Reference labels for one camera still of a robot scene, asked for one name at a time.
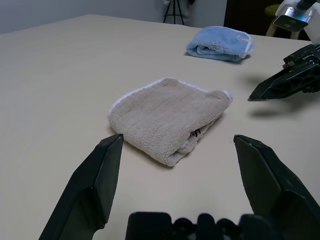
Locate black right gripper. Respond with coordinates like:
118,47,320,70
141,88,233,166
248,43,320,102

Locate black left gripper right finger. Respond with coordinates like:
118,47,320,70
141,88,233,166
233,134,320,240

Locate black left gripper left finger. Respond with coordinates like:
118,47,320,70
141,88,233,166
38,133,124,240

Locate beige towel with white trim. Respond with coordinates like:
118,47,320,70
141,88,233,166
107,77,234,167

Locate light blue folded towel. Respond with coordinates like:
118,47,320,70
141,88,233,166
186,25,255,63

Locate black tripod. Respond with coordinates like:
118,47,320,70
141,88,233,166
163,0,186,25

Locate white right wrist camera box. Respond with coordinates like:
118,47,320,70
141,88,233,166
273,0,320,46

